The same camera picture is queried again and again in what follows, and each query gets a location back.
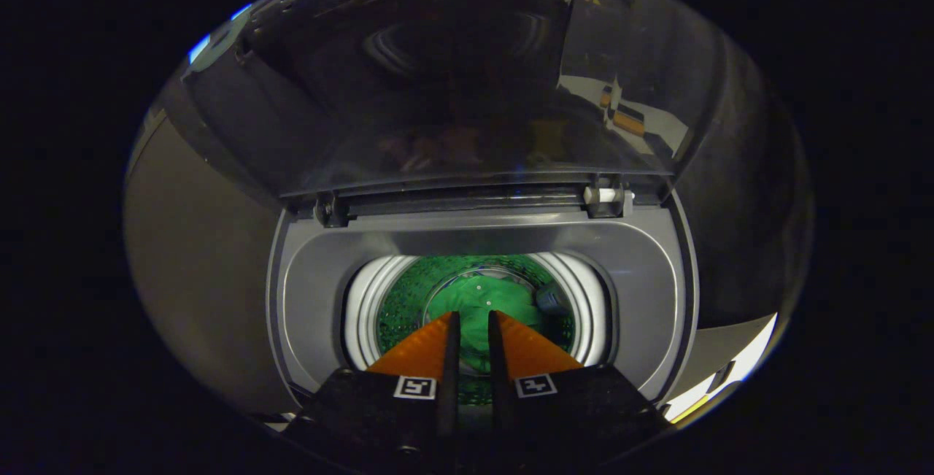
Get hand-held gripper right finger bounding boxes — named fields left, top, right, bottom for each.
left=487, top=309, right=668, bottom=472

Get dark washing machine lid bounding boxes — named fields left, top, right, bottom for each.
left=181, top=0, right=725, bottom=204

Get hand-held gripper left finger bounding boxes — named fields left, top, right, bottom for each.
left=285, top=311, right=462, bottom=472

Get yellow tape strip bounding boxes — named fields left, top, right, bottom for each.
left=671, top=395, right=713, bottom=423

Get green polo shirt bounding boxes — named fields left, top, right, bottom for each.
left=423, top=277, right=547, bottom=375

